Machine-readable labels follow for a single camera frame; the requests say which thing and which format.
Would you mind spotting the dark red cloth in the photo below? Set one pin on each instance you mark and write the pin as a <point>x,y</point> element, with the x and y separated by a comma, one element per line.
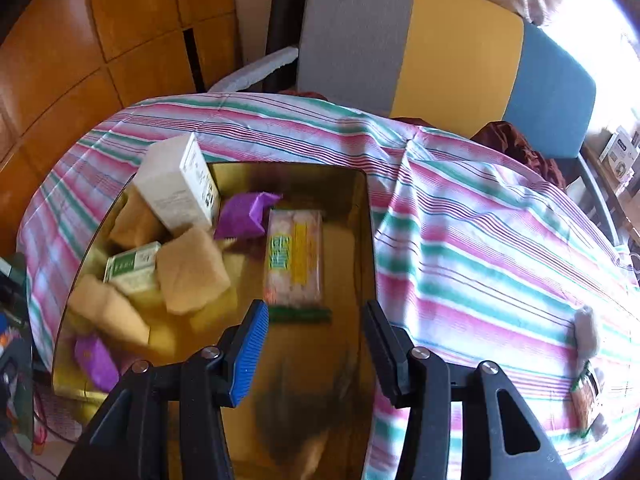
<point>515,145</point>

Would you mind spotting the gold storage box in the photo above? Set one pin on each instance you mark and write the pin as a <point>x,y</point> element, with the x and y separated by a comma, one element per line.
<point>310,385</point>

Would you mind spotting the yellow-green label cracker packet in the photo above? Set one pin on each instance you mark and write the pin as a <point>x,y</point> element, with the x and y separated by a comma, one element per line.
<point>295,260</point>

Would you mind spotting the wooden wardrobe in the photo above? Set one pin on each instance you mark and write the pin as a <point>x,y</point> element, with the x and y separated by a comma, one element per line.
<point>100,35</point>

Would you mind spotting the striped bedsheet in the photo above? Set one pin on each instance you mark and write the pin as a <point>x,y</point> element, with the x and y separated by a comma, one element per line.
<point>475,260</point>

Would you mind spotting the yellow sponge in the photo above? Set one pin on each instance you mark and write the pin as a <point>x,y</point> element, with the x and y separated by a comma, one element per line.
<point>192,270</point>

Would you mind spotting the grey yellow blue armchair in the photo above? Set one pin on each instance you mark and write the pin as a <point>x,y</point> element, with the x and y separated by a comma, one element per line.
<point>450,50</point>

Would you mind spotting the white carton box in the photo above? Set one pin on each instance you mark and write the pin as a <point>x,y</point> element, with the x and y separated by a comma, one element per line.
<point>170,185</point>

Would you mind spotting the green-edged cracker packet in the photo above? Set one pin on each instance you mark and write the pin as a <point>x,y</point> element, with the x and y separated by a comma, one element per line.
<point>585,400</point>

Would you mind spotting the small green and white box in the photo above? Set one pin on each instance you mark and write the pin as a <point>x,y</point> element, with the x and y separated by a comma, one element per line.
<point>130,260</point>

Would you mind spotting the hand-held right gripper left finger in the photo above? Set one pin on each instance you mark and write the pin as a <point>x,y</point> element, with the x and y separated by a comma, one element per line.
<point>247,355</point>

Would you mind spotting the tan sponge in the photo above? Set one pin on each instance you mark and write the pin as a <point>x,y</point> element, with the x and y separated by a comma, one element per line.
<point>107,310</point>
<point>132,225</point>

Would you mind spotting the white and blue carton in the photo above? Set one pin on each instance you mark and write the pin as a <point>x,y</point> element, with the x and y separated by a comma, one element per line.
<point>620,152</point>

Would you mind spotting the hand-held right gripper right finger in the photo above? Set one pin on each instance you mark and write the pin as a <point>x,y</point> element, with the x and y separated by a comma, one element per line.
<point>385,360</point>

